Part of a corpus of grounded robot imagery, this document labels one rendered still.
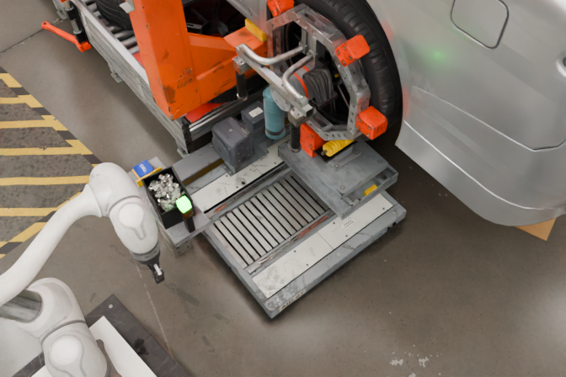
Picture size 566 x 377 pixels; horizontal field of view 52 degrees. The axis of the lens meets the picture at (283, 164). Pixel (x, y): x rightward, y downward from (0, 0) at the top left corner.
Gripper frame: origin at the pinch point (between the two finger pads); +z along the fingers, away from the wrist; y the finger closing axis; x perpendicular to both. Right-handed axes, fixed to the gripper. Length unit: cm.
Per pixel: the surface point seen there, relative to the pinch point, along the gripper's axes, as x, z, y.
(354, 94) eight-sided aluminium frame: 88, -20, -11
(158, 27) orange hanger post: 47, -24, -77
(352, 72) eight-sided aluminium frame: 92, -23, -17
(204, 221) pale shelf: 29, 33, -26
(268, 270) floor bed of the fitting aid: 46, 69, -7
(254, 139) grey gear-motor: 74, 46, -57
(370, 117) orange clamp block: 91, -11, -4
